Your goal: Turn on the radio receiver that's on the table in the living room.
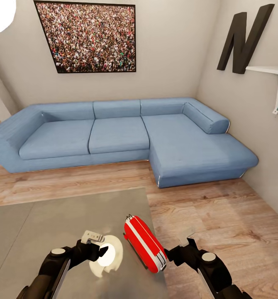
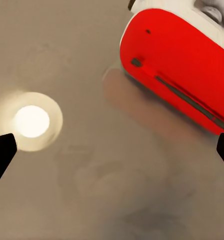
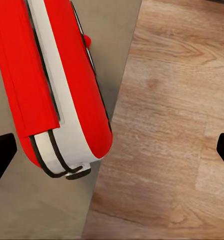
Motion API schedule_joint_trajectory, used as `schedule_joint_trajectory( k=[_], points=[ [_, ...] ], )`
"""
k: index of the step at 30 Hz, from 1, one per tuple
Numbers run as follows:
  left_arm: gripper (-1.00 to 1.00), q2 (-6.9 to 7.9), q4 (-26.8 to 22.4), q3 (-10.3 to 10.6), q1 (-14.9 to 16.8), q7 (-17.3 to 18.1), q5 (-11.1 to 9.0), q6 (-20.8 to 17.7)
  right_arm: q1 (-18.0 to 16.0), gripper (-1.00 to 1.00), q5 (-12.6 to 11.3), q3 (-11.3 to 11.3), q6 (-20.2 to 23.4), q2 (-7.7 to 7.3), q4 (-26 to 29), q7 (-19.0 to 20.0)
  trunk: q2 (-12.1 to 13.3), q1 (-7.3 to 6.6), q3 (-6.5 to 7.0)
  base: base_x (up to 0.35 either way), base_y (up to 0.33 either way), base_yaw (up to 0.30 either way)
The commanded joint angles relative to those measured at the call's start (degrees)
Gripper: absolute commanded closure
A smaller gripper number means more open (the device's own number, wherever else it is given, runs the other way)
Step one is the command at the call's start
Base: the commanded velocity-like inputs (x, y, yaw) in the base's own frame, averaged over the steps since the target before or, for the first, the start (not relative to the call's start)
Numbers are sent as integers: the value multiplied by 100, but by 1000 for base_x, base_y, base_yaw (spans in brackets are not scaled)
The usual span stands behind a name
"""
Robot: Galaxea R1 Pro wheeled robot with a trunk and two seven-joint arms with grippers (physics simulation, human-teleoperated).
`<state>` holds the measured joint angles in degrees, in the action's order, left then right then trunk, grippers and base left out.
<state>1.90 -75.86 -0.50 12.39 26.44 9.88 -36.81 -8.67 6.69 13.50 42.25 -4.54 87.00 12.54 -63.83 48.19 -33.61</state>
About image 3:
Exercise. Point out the coffee table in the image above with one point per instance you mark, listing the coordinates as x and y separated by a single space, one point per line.
34 206

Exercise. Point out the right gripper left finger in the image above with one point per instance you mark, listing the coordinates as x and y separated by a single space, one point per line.
8 149

